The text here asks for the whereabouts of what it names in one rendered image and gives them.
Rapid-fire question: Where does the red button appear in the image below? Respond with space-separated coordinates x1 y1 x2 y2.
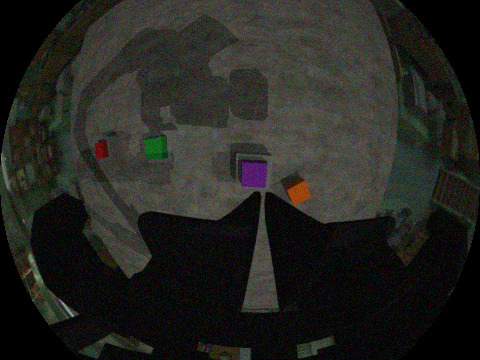
95 135 120 161

